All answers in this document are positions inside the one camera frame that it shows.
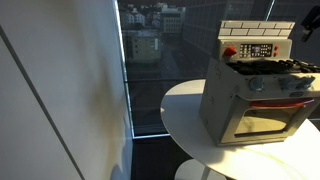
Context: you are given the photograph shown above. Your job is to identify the black stove control display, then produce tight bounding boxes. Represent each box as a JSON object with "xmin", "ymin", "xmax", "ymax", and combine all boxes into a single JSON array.
[{"xmin": 239, "ymin": 43, "xmax": 274, "ymax": 60}]

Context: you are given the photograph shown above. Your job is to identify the white toy stove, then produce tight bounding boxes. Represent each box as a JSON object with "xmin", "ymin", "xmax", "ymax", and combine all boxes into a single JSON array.
[{"xmin": 198, "ymin": 19, "xmax": 320, "ymax": 148}]

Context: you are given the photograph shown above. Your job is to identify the beige building outside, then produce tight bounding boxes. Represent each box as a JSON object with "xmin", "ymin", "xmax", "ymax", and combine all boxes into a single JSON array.
[{"xmin": 130, "ymin": 29, "xmax": 162, "ymax": 64}]

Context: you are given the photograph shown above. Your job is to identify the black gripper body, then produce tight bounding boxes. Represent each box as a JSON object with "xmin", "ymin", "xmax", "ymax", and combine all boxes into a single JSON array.
[{"xmin": 301, "ymin": 4, "xmax": 320, "ymax": 32}]

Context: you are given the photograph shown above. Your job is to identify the red oven door handle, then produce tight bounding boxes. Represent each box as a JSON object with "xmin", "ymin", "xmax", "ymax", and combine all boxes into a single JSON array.
[{"xmin": 249, "ymin": 98, "xmax": 316, "ymax": 110}]

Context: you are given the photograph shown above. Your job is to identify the blue stove knob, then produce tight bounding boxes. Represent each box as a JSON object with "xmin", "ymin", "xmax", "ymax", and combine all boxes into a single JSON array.
[
  {"xmin": 297, "ymin": 75, "xmax": 316, "ymax": 90},
  {"xmin": 279, "ymin": 77, "xmax": 298, "ymax": 91},
  {"xmin": 249, "ymin": 76, "xmax": 266, "ymax": 93}
]

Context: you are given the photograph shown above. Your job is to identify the red stove knob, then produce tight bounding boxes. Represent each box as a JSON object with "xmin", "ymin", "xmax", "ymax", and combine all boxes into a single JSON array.
[{"xmin": 222, "ymin": 45, "xmax": 238, "ymax": 59}]

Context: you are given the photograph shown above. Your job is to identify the white building outside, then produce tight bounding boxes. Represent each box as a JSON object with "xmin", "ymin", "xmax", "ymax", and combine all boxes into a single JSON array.
[{"xmin": 159, "ymin": 6, "xmax": 186, "ymax": 34}]

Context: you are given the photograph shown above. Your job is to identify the white round table base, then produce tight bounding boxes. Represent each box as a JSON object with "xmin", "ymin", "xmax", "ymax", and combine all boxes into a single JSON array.
[{"xmin": 173, "ymin": 158, "xmax": 228, "ymax": 180}]

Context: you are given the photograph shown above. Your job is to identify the black burner grate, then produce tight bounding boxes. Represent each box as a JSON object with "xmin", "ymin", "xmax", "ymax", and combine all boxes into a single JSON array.
[{"xmin": 229, "ymin": 58, "xmax": 320, "ymax": 76}]

